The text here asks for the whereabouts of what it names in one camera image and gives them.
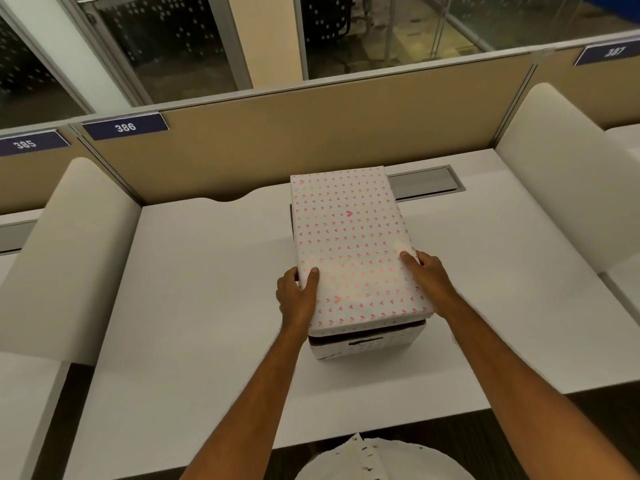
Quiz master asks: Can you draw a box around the white curved side divider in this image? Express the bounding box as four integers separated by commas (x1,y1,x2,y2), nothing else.
494,83,640,276
0,157,143,367

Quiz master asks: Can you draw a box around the glass door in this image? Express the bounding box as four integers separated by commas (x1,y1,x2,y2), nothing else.
55,0,253,106

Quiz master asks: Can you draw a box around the person's left forearm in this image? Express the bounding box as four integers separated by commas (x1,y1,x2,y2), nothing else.
179,331,310,480

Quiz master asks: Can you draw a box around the person's left hand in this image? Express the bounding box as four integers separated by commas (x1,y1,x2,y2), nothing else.
276,266,320,336

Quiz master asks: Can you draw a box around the dark office chair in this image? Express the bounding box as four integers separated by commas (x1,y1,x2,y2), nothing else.
304,0,352,44

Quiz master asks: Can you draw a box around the person's right forearm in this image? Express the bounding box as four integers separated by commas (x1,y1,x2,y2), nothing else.
440,294,640,480

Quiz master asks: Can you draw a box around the beige desk partition panel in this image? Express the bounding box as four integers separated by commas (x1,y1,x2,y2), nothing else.
531,31,640,131
0,126,142,216
69,51,535,206

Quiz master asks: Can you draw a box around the white patterned wrapping paper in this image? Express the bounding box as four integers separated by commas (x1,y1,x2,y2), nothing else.
294,433,476,480

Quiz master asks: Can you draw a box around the white heart-print box lid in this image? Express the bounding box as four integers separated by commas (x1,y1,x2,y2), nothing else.
290,166,435,332

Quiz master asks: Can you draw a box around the white heart-print box base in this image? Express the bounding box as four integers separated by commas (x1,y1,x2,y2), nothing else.
307,319,427,361

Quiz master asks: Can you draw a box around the person's right hand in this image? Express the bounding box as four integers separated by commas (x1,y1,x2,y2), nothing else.
399,251,459,319

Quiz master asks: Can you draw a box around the grey metal cable cover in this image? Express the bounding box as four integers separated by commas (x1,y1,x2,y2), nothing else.
387,165,466,203
0,219,39,256

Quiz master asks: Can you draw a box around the blue desk number label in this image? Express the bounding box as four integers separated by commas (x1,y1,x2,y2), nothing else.
0,130,71,157
574,38,640,67
81,112,169,142

